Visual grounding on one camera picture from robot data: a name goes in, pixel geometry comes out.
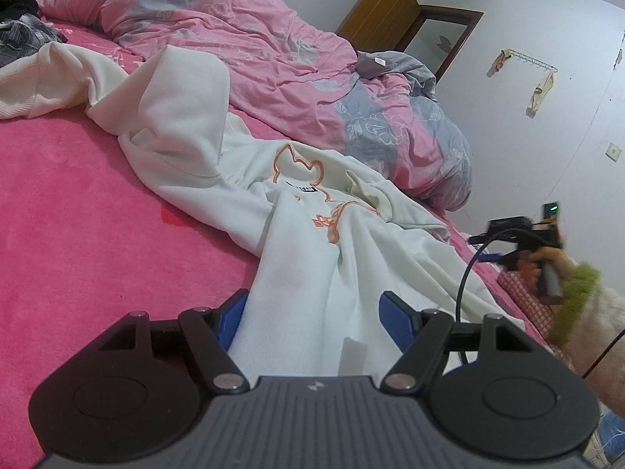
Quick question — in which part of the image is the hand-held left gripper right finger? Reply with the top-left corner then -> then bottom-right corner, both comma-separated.
379,290 -> 557,396

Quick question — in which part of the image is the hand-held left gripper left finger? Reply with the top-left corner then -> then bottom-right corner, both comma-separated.
73,288 -> 251,396

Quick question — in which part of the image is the white hoodie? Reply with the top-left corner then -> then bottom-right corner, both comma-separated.
0,41 -> 525,377

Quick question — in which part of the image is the person's right hand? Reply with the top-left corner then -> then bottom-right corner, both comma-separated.
518,247 -> 570,286

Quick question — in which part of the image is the pink checked folded garment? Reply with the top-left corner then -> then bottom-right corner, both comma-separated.
497,271 -> 557,340

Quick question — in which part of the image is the pink floral bed blanket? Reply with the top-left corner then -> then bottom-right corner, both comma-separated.
0,12 -> 560,469

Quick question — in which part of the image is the wooden door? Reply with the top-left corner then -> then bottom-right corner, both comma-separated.
336,0 -> 423,53

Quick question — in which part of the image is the pink floral duvet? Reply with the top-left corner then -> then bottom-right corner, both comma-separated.
36,0 -> 475,212

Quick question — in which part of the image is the plaid cloth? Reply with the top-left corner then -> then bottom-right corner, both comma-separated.
0,14 -> 68,68

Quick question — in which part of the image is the black cable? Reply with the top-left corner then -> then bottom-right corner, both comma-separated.
456,232 -> 506,366

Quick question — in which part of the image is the wall hook rack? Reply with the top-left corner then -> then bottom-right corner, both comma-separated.
500,49 -> 558,74

